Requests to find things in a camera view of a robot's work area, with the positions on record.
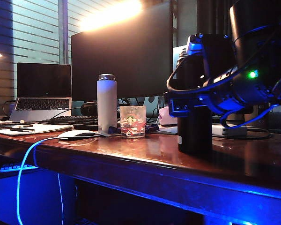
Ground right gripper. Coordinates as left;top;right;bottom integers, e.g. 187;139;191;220
168;67;273;118

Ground black thermos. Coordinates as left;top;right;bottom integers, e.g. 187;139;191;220
177;50;214;154

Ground printed glass cup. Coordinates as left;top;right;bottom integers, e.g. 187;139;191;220
119;105;147;138

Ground white thermos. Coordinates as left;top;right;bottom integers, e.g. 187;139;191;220
96;74;118;132

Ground purple tissue pack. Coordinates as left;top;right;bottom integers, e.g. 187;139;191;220
158;106;178;126

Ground dark paper sheet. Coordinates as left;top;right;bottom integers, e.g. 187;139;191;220
152;126;178;135

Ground white power adapter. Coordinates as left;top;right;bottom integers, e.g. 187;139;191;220
212;124;248;138

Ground large black monitor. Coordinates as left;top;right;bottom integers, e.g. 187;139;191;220
71;1;173;102

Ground black headphones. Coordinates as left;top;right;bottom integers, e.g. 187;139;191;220
81;102;98;117

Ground black keyboard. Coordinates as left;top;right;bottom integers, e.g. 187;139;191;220
41;115;99;131

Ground white computer mouse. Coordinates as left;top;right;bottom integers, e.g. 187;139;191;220
58;129;97;139

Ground white notepad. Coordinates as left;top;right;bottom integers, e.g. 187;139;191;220
0;123;74;137

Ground silver open laptop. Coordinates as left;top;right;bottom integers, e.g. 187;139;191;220
9;62;73;122

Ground black pen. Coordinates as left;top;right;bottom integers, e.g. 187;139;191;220
0;125;34;130
9;128;36;133

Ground white window blinds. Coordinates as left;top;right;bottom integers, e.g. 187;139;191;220
12;0;141;65

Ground black spiral notebook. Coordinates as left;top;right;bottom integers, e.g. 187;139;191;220
0;121;42;128

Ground under-desk cabinet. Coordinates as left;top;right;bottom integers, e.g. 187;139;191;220
0;170;76;225

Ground backlit under-desk keyboard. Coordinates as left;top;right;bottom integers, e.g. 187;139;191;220
0;164;38;173

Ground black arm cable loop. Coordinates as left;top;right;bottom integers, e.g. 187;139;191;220
166;64;239;92

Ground black headphone cable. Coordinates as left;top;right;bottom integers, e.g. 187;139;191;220
49;107;83;119

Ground thin white hanging cable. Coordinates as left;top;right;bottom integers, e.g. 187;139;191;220
57;173;65;225

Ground glowing white cable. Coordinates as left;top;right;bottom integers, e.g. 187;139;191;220
16;136;62;225

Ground black laptop cable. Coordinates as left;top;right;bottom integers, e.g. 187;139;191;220
1;100;16;118

